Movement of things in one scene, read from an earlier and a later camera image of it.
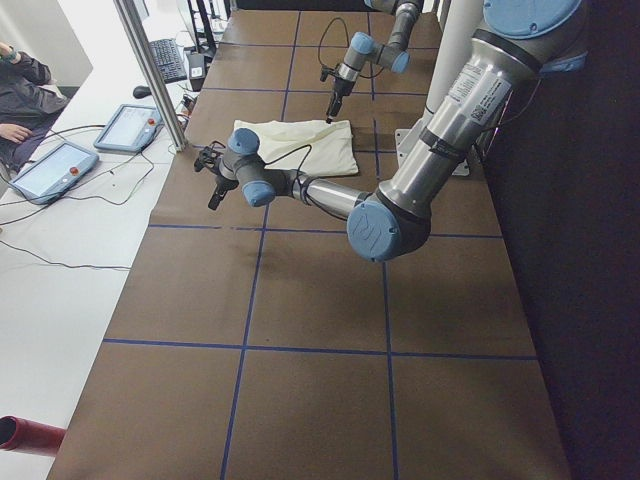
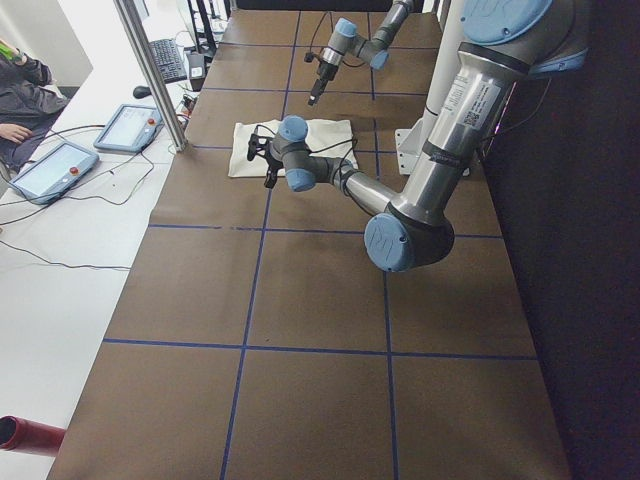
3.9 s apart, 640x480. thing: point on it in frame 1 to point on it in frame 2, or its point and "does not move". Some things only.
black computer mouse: [142, 91] does not move
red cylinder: [23, 435] does not move
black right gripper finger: [339, 91] to [317, 91]
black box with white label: [196, 69] does not move
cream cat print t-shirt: [305, 146] does not move
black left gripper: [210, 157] to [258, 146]
